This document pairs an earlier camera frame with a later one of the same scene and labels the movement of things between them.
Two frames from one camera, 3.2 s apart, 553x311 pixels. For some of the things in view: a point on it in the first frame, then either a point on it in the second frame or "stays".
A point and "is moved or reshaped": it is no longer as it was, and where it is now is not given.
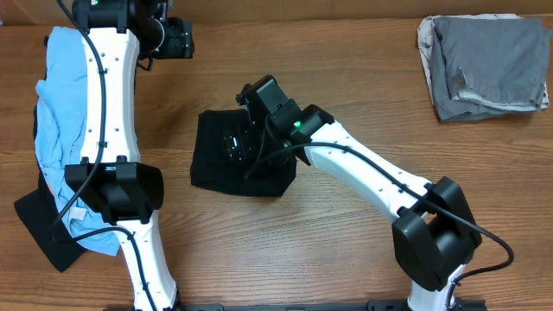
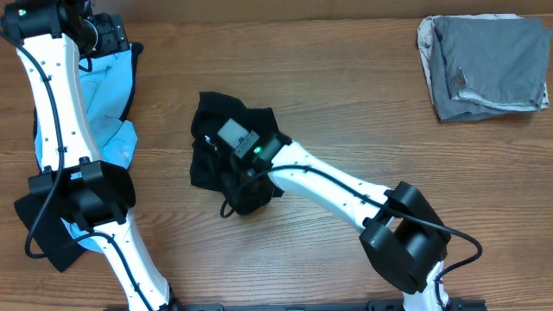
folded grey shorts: x=488 y=64 stays
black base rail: x=379 y=306 stays
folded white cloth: x=423 y=34 stays
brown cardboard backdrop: x=246 y=11 stays
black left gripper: x=181 y=44 -> x=113 y=32
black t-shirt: x=268 y=173 is moved or reshaped
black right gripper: x=238 y=135 -> x=239 y=197
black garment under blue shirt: x=42 y=215 stays
